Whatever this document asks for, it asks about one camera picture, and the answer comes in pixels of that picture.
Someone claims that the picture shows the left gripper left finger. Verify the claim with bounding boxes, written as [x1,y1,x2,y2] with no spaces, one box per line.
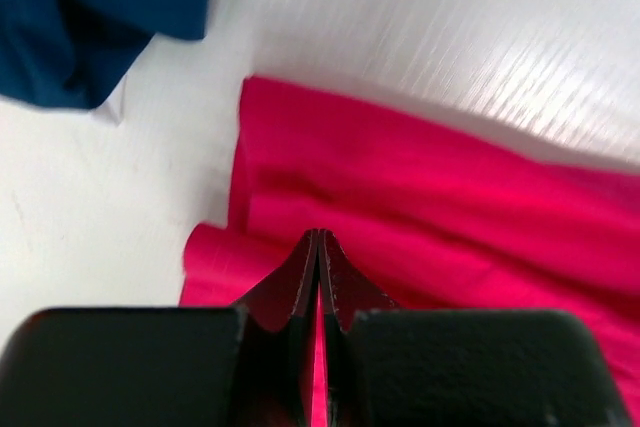
[1,230,319,426]

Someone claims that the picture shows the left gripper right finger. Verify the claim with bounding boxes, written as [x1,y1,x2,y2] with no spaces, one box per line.
[317,229,632,426]

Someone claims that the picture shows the magenta t shirt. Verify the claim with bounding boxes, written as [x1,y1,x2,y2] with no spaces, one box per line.
[180,76,639,415]

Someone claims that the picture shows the navy blue t shirt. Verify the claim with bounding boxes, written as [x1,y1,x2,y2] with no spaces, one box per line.
[1,0,209,110]

